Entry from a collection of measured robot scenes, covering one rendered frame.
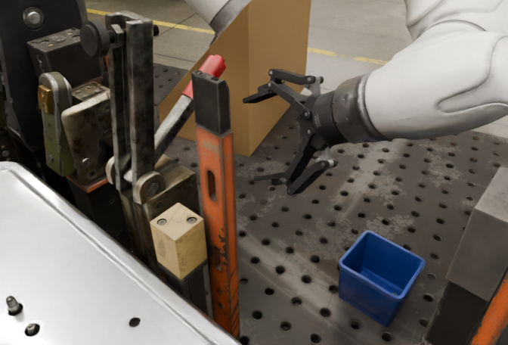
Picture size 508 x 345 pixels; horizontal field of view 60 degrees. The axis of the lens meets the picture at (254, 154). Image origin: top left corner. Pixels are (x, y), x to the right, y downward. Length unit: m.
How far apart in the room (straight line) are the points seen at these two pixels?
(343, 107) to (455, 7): 0.18
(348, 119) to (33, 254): 0.38
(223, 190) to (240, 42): 0.60
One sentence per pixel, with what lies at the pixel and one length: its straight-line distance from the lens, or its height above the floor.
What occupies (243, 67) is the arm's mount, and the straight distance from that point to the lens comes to 0.95.
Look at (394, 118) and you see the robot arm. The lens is 0.52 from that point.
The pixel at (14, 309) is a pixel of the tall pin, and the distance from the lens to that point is 0.45.
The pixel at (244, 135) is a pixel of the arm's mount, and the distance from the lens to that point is 1.03.
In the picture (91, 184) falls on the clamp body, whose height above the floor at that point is 0.95.
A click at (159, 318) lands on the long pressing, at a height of 1.00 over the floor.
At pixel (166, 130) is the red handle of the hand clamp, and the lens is 0.44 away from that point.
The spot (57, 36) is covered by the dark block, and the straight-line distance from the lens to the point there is 0.64.
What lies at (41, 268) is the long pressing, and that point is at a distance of 0.48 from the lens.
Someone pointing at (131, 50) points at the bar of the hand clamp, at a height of 1.19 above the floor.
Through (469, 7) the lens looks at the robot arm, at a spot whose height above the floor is 1.17.
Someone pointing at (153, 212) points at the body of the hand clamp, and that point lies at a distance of 0.45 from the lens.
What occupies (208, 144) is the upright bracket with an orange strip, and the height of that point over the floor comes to 1.14.
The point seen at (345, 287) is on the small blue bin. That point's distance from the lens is 0.76.
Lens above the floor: 1.34
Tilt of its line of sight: 36 degrees down
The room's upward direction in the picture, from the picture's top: straight up
